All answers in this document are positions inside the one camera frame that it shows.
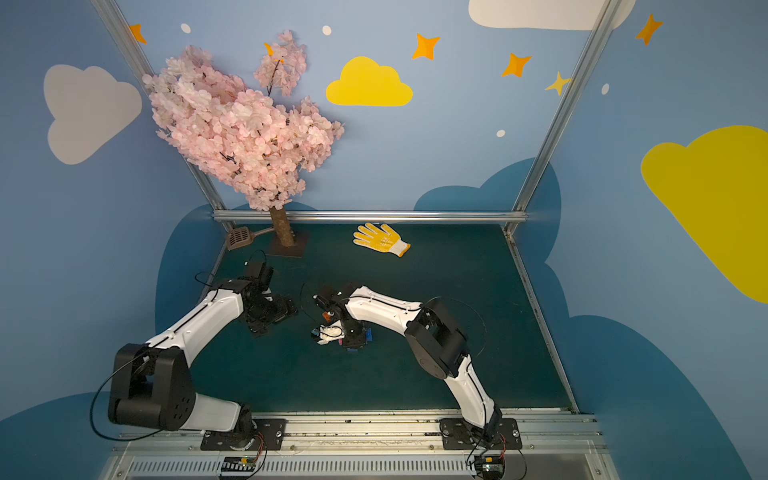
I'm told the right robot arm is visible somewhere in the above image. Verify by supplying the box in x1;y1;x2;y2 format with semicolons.
313;283;502;446

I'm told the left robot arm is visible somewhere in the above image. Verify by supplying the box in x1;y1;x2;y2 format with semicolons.
107;279;298;438

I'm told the brown slotted plastic scoop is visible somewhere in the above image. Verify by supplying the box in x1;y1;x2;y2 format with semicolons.
226;226;274;251

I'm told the yellow dotted work glove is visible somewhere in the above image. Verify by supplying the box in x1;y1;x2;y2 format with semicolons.
353;223;411;258

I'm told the left electronics board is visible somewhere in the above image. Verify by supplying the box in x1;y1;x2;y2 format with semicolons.
218;457;258;479

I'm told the electronics board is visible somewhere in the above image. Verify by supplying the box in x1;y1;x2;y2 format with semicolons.
218;457;258;479
473;455;506;480

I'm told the pink cherry blossom tree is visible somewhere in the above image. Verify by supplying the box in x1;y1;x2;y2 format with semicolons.
142;30;344;246

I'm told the right electronics board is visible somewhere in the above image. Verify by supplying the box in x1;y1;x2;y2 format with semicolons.
473;455;506;480

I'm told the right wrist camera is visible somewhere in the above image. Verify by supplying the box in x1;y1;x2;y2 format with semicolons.
311;322;345;345

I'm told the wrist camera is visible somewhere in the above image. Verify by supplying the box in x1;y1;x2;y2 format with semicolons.
244;261;274;294
311;322;345;345

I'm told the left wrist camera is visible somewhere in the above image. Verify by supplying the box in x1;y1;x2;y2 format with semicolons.
244;261;274;294

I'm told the dark square tree base plate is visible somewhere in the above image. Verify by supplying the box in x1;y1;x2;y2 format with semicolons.
266;231;309;258

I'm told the aluminium back frame rail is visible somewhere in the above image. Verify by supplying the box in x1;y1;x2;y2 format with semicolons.
212;209;528;225

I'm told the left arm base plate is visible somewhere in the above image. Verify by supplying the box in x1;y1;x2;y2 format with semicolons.
200;418;287;452

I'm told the aluminium front rail assembly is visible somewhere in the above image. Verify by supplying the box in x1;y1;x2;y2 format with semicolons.
100;409;619;479

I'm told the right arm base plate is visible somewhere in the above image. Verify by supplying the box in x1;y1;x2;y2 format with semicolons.
438;417;523;450

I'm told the left aluminium frame post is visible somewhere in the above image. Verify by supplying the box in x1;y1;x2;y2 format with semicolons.
89;0;232;233

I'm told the aluminium frame post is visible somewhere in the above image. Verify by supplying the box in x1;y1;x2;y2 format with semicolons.
89;0;232;233
504;0;623;240

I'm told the right aluminium frame post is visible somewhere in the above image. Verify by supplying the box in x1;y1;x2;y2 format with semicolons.
504;0;623;240

